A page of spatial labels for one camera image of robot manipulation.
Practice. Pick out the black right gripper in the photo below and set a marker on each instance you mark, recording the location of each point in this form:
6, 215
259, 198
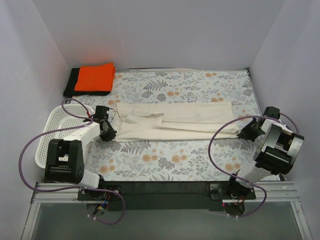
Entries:
250, 129

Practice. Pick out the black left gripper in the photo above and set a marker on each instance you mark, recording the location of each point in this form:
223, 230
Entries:
108, 131

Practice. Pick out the cream white t shirt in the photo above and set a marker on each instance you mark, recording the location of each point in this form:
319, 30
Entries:
191, 121

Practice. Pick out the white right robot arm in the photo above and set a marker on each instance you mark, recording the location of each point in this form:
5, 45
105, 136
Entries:
276, 153

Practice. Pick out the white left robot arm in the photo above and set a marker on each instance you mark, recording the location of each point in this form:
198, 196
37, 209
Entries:
65, 160

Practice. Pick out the floral patterned table cloth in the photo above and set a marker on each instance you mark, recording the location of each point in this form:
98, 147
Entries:
199, 160

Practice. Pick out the white plastic laundry basket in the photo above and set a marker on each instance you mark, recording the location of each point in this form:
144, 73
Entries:
60, 125

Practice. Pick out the orange folded t shirt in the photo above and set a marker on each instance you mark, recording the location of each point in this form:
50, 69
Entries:
97, 78

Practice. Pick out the black folded t shirt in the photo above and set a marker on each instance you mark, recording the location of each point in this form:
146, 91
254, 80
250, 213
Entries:
71, 84

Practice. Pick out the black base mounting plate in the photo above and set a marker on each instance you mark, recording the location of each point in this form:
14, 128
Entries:
173, 203

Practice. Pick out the aluminium front frame rail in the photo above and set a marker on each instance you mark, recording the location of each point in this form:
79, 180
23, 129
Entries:
271, 191

